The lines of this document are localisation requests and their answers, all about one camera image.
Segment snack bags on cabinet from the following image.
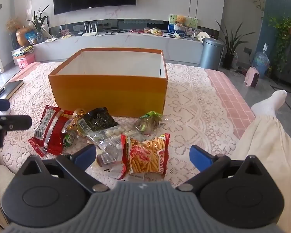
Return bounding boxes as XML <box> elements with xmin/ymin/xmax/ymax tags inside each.
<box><xmin>143</xmin><ymin>27</ymin><xmax>162</xmax><ymax>35</ymax></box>

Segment clear packet of white candies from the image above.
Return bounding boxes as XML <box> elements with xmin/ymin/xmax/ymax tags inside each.
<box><xmin>87</xmin><ymin>123</ymin><xmax>137</xmax><ymax>151</ymax></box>

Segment red packet of orange sticks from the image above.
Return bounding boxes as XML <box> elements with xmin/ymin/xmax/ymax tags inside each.
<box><xmin>117</xmin><ymin>133</ymin><xmax>171</xmax><ymax>181</ymax></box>

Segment blue water jug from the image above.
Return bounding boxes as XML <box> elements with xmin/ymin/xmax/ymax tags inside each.
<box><xmin>252</xmin><ymin>43</ymin><xmax>270</xmax><ymax>78</ymax></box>

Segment dark notebook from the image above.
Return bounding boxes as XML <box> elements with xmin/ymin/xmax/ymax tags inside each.
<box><xmin>0</xmin><ymin>80</ymin><xmax>25</xmax><ymax>100</ymax></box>

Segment white marble television cabinet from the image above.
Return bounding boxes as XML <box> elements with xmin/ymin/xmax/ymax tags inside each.
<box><xmin>32</xmin><ymin>18</ymin><xmax>220</xmax><ymax>63</ymax></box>

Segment dried flower bunch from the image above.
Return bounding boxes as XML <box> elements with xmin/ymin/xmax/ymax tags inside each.
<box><xmin>6</xmin><ymin>17</ymin><xmax>24</xmax><ymax>33</ymax></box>

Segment orange cardboard box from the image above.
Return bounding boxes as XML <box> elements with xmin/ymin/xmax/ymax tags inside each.
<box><xmin>48</xmin><ymin>48</ymin><xmax>169</xmax><ymax>119</ymax></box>

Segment brown teddy bear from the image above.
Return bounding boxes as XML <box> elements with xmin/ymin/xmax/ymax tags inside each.
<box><xmin>174</xmin><ymin>15</ymin><xmax>187</xmax><ymax>27</ymax></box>

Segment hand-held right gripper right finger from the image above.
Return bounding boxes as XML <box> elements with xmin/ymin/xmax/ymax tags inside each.
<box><xmin>176</xmin><ymin>145</ymin><xmax>267</xmax><ymax>192</ymax></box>

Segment grassy potted plant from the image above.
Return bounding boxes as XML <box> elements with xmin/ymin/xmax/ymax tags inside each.
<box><xmin>26</xmin><ymin>4</ymin><xmax>50</xmax><ymax>40</ymax></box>

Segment clear packet with green label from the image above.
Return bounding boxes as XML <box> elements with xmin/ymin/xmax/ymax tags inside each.
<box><xmin>135</xmin><ymin>111</ymin><xmax>169</xmax><ymax>136</ymax></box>

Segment white cushion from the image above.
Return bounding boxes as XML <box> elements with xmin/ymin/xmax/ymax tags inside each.
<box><xmin>0</xmin><ymin>164</ymin><xmax>17</xmax><ymax>210</ymax></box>

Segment dark grey cabinet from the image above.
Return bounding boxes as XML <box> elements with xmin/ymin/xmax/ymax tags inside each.
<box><xmin>273</xmin><ymin>36</ymin><xmax>291</xmax><ymax>88</ymax></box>

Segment person's foot in white sock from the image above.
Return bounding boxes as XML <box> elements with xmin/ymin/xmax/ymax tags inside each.
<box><xmin>250</xmin><ymin>90</ymin><xmax>288</xmax><ymax>118</ymax></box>

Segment green picture board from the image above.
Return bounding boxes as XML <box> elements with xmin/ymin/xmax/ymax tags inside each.
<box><xmin>168</xmin><ymin>14</ymin><xmax>199</xmax><ymax>33</ymax></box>

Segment pink checkered tablecloth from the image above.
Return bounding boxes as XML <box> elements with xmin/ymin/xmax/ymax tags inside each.
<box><xmin>8</xmin><ymin>61</ymin><xmax>257</xmax><ymax>140</ymax></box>

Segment grey metal trash can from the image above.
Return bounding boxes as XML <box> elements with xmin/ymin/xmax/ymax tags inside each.
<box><xmin>199</xmin><ymin>38</ymin><xmax>225</xmax><ymax>70</ymax></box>

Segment pink storage box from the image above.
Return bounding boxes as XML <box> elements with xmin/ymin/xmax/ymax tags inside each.
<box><xmin>15</xmin><ymin>53</ymin><xmax>36</xmax><ymax>69</ymax></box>

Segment green trailing vine plant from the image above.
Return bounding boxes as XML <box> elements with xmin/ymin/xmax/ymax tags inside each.
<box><xmin>268</xmin><ymin>16</ymin><xmax>291</xmax><ymax>72</ymax></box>

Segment orange round vase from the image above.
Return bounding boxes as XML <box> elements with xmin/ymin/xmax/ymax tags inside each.
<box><xmin>16</xmin><ymin>26</ymin><xmax>36</xmax><ymax>47</ymax></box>

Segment white lace tablecloth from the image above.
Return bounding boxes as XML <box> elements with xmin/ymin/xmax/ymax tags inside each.
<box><xmin>0</xmin><ymin>63</ymin><xmax>239</xmax><ymax>192</ymax></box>

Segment red snack packet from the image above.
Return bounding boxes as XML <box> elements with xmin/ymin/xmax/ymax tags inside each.
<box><xmin>28</xmin><ymin>104</ymin><xmax>86</xmax><ymax>158</ymax></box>

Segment small clear mixed snack packet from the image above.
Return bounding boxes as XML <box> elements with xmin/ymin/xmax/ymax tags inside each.
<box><xmin>96</xmin><ymin>146</ymin><xmax>123</xmax><ymax>168</ymax></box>

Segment pink small heater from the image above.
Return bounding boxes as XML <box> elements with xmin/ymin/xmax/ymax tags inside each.
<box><xmin>244</xmin><ymin>66</ymin><xmax>261</xmax><ymax>88</ymax></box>

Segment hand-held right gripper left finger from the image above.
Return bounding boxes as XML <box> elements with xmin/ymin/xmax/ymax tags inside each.
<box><xmin>21</xmin><ymin>145</ymin><xmax>111</xmax><ymax>194</ymax></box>

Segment person's leg in white trousers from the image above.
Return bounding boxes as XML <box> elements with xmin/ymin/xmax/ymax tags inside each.
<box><xmin>229</xmin><ymin>115</ymin><xmax>291</xmax><ymax>233</ymax></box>

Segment white router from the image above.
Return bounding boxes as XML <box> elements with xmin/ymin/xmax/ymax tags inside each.
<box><xmin>82</xmin><ymin>22</ymin><xmax>99</xmax><ymax>37</ymax></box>

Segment tall leafy potted plant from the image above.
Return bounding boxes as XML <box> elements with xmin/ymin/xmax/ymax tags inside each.
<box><xmin>214</xmin><ymin>19</ymin><xmax>256</xmax><ymax>70</ymax></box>

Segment dark green snack packet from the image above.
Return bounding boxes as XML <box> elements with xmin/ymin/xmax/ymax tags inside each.
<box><xmin>76</xmin><ymin>107</ymin><xmax>119</xmax><ymax>137</ymax></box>

